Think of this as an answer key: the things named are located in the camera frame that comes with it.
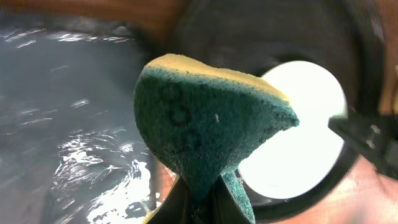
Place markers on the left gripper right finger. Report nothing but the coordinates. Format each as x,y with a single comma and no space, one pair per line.
229,201

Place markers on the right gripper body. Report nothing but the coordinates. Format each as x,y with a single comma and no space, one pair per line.
373,137

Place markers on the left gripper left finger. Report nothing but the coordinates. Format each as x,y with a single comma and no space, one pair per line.
175,208

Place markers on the light green plate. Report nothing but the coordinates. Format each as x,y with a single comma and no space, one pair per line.
294,161

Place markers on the green yellow sponge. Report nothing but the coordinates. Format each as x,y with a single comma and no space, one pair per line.
201,122

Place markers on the black round tray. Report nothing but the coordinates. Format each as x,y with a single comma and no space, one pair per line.
344,37

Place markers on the black rectangular tray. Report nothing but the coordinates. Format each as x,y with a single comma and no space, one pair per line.
70,149

